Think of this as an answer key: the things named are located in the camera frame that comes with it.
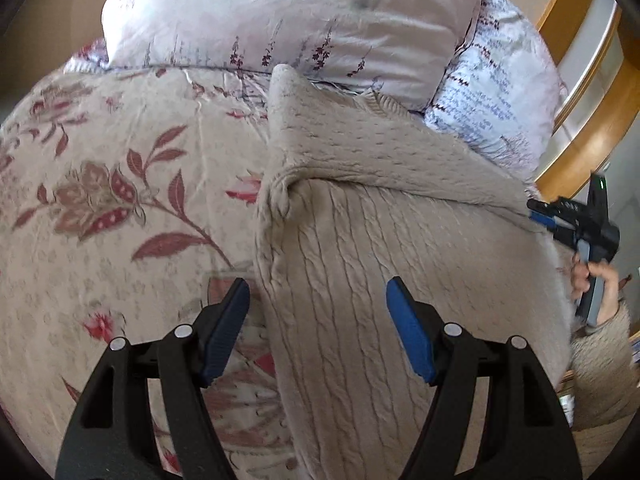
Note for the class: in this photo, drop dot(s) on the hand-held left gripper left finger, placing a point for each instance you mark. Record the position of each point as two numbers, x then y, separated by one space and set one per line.
226 331

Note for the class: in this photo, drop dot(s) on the person's right hand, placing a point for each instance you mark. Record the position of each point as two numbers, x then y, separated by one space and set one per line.
595 285

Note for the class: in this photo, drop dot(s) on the wooden headboard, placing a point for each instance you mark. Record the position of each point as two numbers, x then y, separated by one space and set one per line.
582 110

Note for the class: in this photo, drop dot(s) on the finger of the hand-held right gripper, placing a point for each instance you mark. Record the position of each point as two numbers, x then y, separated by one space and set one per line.
547 215

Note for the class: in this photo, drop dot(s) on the floral bed sheet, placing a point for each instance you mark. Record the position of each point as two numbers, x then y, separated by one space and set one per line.
130 220

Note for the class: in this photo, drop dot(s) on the pink floral pillow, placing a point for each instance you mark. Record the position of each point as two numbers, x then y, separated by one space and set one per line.
280 20

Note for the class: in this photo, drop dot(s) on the white patterned pillow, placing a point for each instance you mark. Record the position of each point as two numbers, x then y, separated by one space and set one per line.
492 95

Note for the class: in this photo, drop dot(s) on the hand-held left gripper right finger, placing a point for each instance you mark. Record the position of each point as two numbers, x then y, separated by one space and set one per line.
411 331

